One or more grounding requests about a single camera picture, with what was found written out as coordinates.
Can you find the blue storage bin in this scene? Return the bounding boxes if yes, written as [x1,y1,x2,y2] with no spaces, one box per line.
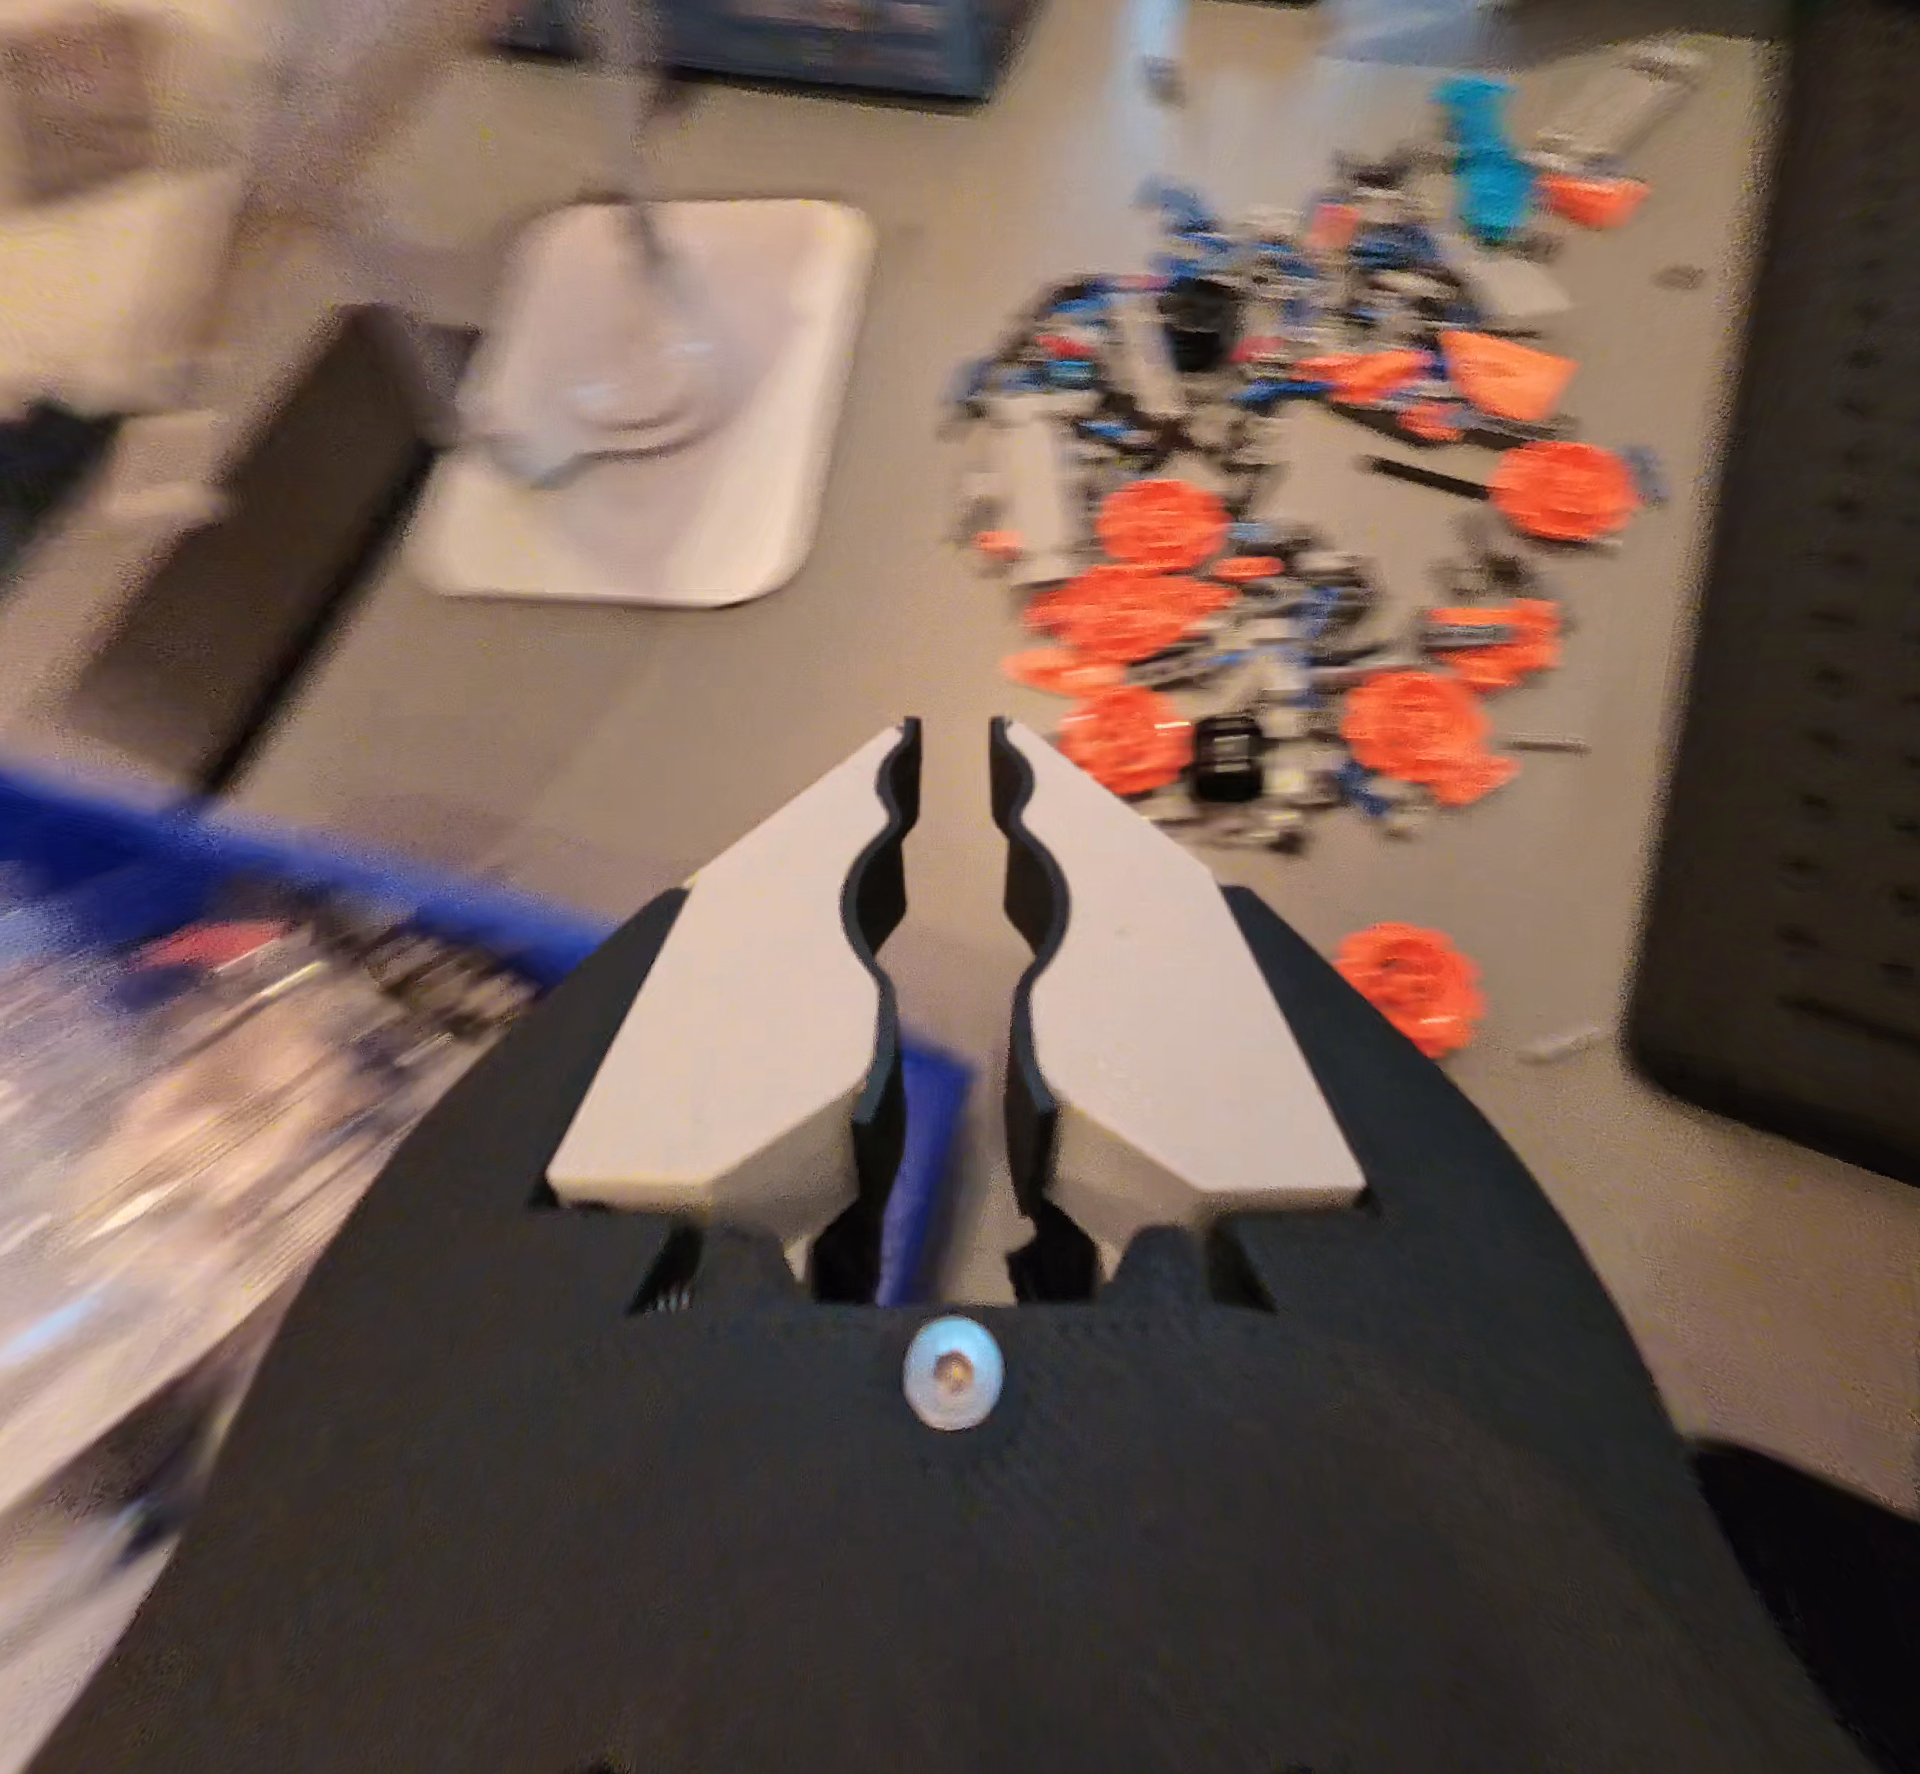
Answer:
[0,755,976,1296]

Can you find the black spoked wheel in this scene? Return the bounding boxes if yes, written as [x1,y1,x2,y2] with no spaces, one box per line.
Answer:
[1154,276,1237,373]

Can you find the turquoise connector piece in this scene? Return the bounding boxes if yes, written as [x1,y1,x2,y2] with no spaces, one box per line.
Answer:
[1435,73,1538,245]

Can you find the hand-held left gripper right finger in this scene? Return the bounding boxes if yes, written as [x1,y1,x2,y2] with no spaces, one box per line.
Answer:
[997,725,1367,1302]

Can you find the black plain wheel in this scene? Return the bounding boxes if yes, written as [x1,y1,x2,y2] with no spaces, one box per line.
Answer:
[1188,719,1267,810]

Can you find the white book stand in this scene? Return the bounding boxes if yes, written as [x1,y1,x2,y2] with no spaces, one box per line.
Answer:
[210,0,877,608]

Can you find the clear plastic parts bag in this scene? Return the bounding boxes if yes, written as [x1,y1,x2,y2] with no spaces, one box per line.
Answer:
[0,889,556,1537]

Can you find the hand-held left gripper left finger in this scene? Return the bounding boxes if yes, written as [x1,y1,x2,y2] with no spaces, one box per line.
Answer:
[547,725,920,1296]

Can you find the orange panel piece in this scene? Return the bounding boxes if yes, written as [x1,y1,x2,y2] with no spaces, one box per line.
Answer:
[1442,329,1576,425]

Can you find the pile of plastic building pieces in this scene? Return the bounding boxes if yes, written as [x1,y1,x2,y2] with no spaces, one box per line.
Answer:
[947,141,1666,847]

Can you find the grey frame with orange bracket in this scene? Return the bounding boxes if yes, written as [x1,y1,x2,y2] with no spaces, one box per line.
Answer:
[1531,49,1710,232]

